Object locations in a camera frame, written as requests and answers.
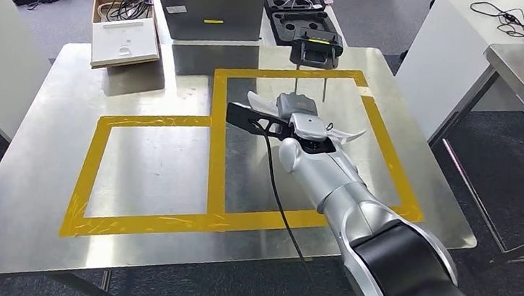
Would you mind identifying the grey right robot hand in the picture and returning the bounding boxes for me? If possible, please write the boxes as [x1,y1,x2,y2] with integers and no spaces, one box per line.
[274,90,320,124]

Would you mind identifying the yellow tape outline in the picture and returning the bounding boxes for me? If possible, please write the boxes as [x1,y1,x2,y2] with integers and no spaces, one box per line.
[58,43,438,273]

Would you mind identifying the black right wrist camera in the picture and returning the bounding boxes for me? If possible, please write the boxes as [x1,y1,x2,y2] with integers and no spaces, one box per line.
[224,101,296,140]

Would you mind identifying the steel workbench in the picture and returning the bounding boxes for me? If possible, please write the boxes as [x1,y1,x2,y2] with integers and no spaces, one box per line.
[0,11,495,296]

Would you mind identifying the grey metal box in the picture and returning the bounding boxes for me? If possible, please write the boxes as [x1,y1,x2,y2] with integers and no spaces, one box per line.
[153,0,267,50]

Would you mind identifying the white flat box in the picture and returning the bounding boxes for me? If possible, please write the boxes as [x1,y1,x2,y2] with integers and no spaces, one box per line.
[88,12,165,76]

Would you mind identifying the black camera cable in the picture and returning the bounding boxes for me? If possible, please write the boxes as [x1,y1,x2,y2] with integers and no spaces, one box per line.
[235,119,337,293]

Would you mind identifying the white curved plastic part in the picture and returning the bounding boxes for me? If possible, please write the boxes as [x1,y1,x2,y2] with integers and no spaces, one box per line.
[243,90,370,148]

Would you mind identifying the brown cardboard box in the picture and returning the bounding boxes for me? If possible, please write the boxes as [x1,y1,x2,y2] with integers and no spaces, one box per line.
[90,0,156,30]

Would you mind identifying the black handheld controller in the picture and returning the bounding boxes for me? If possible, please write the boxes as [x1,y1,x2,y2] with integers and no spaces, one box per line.
[288,26,346,73]

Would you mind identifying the black coiled cables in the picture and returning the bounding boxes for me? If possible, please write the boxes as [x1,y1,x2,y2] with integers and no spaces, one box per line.
[103,0,154,26]

